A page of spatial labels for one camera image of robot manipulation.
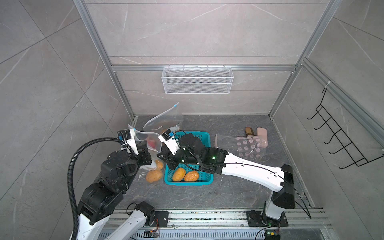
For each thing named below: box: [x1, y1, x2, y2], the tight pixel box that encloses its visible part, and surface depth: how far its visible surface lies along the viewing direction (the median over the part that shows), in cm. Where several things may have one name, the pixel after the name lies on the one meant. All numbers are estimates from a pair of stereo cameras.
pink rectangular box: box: [257, 127, 268, 148], surface depth 106 cm
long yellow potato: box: [172, 167, 186, 182], surface depth 85 cm
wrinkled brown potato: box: [184, 170, 199, 182], surface depth 85 cm
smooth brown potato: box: [146, 169, 164, 183], surface depth 78 cm
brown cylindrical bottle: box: [245, 127, 255, 137], surface depth 109 cm
